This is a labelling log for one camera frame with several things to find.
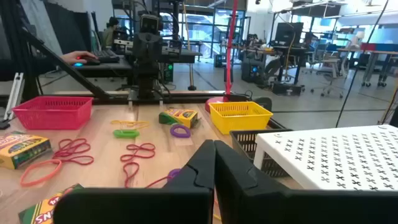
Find red plastic basket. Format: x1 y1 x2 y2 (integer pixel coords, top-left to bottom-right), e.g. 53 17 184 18
11 95 94 131

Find wooden work table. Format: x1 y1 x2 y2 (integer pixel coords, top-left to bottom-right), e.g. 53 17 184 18
337 46 398 88

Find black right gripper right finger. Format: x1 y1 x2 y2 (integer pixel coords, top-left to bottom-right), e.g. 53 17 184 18
214 139 398 224

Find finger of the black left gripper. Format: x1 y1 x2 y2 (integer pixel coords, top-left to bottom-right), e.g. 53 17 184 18
134 34 149 78
147 34 162 78

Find black hanging cable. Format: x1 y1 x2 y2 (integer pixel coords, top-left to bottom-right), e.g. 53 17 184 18
335 0 390 129

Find wooden pole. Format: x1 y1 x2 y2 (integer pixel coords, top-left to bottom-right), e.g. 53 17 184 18
182 2 198 91

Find black plastic basket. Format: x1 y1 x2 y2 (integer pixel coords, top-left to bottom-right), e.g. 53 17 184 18
229 128 294 179

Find black computer monitor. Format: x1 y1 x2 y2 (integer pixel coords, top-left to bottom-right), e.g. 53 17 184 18
274 22 305 47

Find yellow rubber band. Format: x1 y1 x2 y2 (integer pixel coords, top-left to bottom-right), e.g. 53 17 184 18
110 119 150 130

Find green coil wrist keychain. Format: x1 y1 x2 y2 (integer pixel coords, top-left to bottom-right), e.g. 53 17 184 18
113 128 141 139

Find black computer tower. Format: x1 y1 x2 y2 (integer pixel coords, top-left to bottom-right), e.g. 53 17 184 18
241 50 266 83

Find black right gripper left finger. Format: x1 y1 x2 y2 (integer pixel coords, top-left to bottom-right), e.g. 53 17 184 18
52 139 216 224

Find person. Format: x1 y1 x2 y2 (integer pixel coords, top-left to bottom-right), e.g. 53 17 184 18
101 17 121 48

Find black keyboard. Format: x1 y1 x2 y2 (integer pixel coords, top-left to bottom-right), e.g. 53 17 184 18
92 49 121 63

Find person's hand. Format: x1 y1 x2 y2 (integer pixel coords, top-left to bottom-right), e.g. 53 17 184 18
58 50 98 65

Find yellow plastic basket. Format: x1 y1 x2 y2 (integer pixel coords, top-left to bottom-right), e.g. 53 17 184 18
208 101 274 136

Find yellow Crayola crayon box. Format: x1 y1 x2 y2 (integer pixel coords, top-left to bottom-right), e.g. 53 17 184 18
0 131 53 170
17 183 85 224
158 108 199 129

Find grey office chair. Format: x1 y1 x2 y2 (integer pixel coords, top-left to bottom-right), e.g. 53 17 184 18
310 57 346 100

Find black computer mouse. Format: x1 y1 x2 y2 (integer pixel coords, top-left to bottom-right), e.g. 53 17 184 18
81 55 101 66

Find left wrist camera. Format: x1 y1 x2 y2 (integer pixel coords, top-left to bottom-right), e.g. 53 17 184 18
139 14 162 34

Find red desk lamp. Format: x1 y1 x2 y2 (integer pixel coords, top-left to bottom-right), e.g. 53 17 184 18
204 0 241 113

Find white aluminium bar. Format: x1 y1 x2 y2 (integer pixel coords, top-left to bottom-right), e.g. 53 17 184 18
2 72 25 123

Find white perforated shelf riser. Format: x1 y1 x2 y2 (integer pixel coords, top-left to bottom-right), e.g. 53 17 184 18
252 124 398 192

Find wide orange rubber band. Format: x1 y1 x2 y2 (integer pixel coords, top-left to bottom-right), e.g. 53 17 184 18
19 159 63 188

